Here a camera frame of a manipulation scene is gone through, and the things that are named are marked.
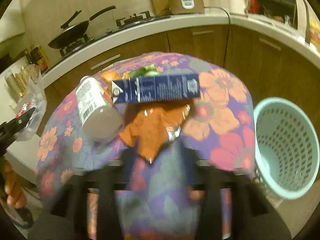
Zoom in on light blue perforated basket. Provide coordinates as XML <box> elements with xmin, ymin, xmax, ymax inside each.
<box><xmin>253</xmin><ymin>97</ymin><xmax>319</xmax><ymax>200</ymax></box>

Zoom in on clear plastic bottle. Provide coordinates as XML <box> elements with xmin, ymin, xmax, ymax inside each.
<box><xmin>15</xmin><ymin>64</ymin><xmax>47</xmax><ymax>141</ymax></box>

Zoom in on red container on counter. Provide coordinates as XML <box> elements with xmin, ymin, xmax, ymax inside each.
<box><xmin>248</xmin><ymin>0</ymin><xmax>261</xmax><ymax>15</ymax></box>

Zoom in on large orange snack bag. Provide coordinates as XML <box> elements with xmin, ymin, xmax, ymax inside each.
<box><xmin>119</xmin><ymin>100</ymin><xmax>194</xmax><ymax>164</ymax></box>

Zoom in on green vegetable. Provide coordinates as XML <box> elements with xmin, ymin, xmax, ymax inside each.
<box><xmin>129</xmin><ymin>63</ymin><xmax>159</xmax><ymax>78</ymax></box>

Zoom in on left hand orange glove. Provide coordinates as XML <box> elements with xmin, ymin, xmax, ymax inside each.
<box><xmin>4</xmin><ymin>160</ymin><xmax>27</xmax><ymax>209</ymax></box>

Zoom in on gas stove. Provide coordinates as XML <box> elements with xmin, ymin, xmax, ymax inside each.
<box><xmin>58</xmin><ymin>11</ymin><xmax>170</xmax><ymax>57</ymax></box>

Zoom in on wooden kitchen cabinets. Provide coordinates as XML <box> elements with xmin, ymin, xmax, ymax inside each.
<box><xmin>44</xmin><ymin>25</ymin><xmax>319</xmax><ymax>129</ymax></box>

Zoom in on white electric kettle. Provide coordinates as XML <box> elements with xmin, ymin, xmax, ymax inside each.
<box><xmin>229</xmin><ymin>0</ymin><xmax>251</xmax><ymax>16</ymax></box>

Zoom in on black frying pan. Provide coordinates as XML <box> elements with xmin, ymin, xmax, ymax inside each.
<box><xmin>48</xmin><ymin>5</ymin><xmax>116</xmax><ymax>49</ymax></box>

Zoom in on blue milk carton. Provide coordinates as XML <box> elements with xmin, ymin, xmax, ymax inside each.
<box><xmin>111</xmin><ymin>74</ymin><xmax>201</xmax><ymax>104</ymax></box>

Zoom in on chrome kitchen faucet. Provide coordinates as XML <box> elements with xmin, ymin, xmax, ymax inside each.
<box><xmin>296</xmin><ymin>0</ymin><xmax>310</xmax><ymax>44</ymax></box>

